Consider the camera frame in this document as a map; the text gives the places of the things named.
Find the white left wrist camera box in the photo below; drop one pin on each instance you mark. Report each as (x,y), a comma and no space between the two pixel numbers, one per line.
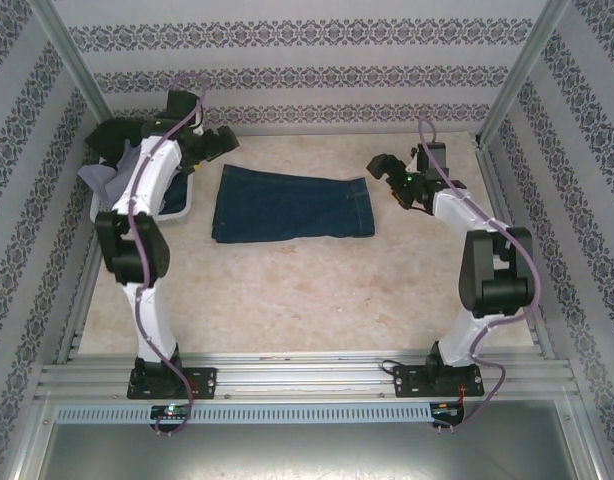
(198,122)

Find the aluminium frame post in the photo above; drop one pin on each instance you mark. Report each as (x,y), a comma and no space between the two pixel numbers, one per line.
(528,55)
(72,55)

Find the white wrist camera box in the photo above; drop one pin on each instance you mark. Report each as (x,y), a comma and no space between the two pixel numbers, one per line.
(198,122)
(414,160)

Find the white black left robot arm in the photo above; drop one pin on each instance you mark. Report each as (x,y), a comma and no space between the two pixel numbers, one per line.
(159,170)

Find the controller board with green light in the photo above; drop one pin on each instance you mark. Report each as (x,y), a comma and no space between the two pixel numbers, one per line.
(169,411)

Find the grey metal sheet panel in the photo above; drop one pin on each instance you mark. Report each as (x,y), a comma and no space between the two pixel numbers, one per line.
(307,455)

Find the small controller board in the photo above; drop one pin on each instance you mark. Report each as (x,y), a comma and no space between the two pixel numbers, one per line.
(444,410)

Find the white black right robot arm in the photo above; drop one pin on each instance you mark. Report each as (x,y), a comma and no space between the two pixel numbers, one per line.
(477,270)

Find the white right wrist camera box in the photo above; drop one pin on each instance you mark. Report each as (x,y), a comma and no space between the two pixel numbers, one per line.
(414,160)

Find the white plastic mesh basket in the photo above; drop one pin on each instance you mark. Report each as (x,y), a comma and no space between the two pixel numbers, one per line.
(99,212)

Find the grey fabric skirt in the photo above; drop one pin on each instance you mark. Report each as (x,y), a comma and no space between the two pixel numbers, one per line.
(99,177)

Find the black fabric skirt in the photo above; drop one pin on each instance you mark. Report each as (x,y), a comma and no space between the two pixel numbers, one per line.
(112,137)

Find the blue denim skirt with waistband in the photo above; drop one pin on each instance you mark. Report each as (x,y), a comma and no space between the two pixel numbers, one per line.
(287,205)

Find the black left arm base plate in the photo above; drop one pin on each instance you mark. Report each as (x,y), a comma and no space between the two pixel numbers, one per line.
(204,382)

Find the aluminium mounting rail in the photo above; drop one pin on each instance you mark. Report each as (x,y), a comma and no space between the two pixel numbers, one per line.
(297,377)

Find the dark blue denim skirt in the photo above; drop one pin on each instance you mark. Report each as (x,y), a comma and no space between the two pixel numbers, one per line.
(179,197)

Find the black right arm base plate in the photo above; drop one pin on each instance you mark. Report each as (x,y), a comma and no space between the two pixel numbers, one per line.
(407,382)

